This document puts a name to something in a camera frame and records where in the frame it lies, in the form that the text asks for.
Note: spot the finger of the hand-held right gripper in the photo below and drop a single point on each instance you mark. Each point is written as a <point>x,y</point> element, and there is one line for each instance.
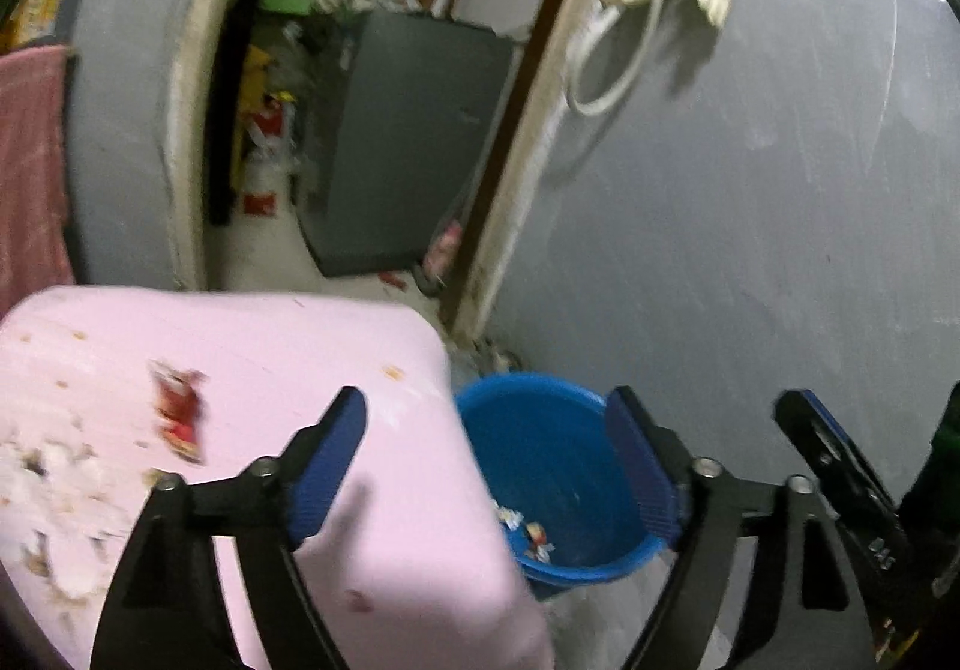
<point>817,437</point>

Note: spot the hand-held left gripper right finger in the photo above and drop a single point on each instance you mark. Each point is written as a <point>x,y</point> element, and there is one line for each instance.
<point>637,467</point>

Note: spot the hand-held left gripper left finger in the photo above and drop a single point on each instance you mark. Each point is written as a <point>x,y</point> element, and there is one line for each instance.
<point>330,467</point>

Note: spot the blue plastic bucket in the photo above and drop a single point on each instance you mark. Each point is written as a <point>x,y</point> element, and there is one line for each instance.
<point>555,475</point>

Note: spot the crumpled candy wrapper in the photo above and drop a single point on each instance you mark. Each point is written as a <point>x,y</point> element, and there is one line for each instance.
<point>525,533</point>

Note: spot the red snack wrapper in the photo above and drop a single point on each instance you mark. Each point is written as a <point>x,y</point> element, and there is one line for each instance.
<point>180,407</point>

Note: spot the red slipper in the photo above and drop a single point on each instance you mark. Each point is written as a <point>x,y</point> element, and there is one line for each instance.
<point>442,251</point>

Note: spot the pile of paper scraps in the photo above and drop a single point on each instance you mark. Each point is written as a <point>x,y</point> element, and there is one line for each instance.
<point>52,497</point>

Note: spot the red and white bag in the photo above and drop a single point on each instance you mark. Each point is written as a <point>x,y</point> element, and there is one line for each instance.
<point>264,160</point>

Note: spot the dark grey cabinet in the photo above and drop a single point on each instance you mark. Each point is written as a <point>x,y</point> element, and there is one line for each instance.
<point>405,145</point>

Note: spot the yellow bag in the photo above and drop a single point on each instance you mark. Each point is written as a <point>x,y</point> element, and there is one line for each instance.
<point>255,73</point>

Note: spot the red checkered cloth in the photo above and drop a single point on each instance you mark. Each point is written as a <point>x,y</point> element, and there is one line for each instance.
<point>30,175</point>

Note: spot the white door frame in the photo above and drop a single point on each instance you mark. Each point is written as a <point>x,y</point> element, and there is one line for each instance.
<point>184,115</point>

